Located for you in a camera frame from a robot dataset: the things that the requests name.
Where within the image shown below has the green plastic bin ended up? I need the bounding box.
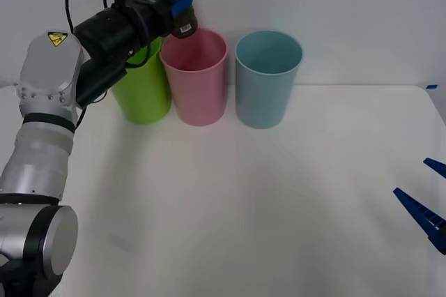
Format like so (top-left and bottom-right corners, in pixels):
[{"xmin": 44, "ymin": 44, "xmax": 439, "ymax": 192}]
[{"xmin": 110, "ymin": 36, "xmax": 173, "ymax": 125}]

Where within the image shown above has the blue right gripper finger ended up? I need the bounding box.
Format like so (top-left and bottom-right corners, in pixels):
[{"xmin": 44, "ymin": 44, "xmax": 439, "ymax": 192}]
[
  {"xmin": 392, "ymin": 187, "xmax": 446, "ymax": 257},
  {"xmin": 423, "ymin": 158, "xmax": 446, "ymax": 178}
]

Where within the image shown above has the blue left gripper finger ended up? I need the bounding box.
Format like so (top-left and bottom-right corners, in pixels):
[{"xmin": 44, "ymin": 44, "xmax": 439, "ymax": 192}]
[{"xmin": 170, "ymin": 0, "xmax": 194, "ymax": 18}]

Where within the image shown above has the pale blue plastic bin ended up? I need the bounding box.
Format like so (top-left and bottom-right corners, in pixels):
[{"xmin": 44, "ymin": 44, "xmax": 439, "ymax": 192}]
[{"xmin": 234, "ymin": 30, "xmax": 304, "ymax": 130}]

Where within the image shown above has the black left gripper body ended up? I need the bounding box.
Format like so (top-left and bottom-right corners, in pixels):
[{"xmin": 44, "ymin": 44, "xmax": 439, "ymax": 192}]
[{"xmin": 125, "ymin": 0, "xmax": 176, "ymax": 38}]

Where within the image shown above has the pink plastic bin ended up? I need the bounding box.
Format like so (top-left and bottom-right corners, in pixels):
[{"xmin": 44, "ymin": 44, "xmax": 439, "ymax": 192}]
[{"xmin": 159, "ymin": 29, "xmax": 229, "ymax": 127}]

